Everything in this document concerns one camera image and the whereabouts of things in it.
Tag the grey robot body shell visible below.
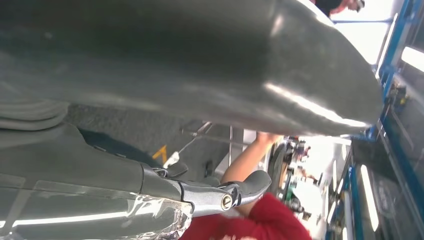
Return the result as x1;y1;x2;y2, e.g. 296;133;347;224
0;0;384;137

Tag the stainless steel workbench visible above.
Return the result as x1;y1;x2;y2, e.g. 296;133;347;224
180;120;248;173

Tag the yellow floor tape mark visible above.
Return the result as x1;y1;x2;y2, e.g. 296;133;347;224
152;144;168;165

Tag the person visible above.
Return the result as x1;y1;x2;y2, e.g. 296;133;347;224
309;0;366;17
180;132;312;240

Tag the blue steel shelf rack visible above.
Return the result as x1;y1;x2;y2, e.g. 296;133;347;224
326;0;424;240

